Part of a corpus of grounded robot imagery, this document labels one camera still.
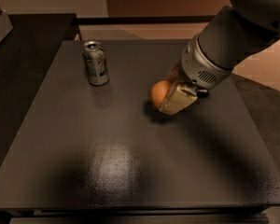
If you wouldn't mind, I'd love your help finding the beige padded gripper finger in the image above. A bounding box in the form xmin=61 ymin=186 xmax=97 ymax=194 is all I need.
xmin=159 ymin=81 xmax=198 ymax=116
xmin=165 ymin=63 xmax=180 ymax=82

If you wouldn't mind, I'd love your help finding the orange fruit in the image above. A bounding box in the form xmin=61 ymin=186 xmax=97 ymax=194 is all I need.
xmin=150 ymin=80 xmax=172 ymax=109

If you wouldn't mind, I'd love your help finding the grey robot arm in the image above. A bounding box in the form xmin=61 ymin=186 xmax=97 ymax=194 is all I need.
xmin=150 ymin=0 xmax=280 ymax=115

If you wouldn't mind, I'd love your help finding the silver 7up soda can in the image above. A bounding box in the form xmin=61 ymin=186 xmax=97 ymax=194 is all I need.
xmin=82 ymin=41 xmax=109 ymax=86

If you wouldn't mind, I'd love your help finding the black snack packet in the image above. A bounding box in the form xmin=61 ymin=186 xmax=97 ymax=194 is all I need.
xmin=197 ymin=89 xmax=209 ymax=97

